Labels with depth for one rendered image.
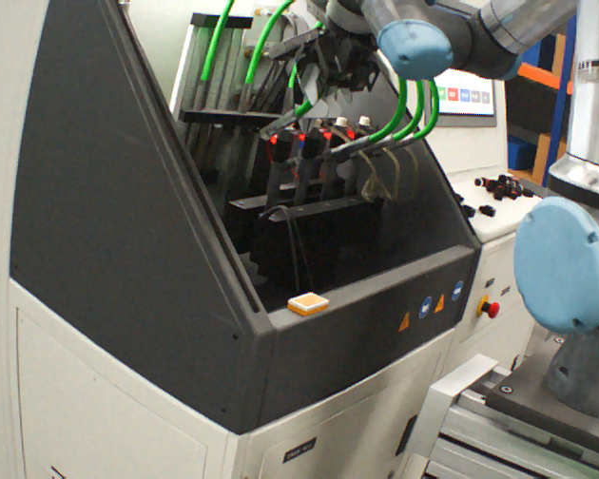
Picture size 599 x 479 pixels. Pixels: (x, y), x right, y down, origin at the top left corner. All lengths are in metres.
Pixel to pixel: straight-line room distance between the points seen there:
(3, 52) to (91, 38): 0.30
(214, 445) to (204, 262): 0.26
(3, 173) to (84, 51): 0.32
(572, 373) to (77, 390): 0.84
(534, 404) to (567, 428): 0.05
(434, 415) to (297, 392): 0.32
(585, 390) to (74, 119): 0.84
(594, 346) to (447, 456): 0.22
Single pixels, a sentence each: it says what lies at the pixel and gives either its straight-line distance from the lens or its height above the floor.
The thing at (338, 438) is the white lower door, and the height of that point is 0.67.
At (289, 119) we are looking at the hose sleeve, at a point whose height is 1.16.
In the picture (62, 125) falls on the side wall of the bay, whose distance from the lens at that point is 1.25.
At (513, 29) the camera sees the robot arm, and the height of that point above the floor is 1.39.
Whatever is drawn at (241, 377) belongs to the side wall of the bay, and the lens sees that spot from 1.05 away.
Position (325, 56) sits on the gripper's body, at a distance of 1.04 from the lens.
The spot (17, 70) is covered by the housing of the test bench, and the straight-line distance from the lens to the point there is 1.39.
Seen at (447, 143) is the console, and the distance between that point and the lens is 1.90.
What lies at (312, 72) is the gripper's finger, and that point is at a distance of 1.12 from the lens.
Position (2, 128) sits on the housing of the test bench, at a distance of 1.43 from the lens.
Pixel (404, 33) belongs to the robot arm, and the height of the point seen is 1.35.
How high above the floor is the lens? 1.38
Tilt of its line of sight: 18 degrees down
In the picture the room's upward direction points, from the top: 12 degrees clockwise
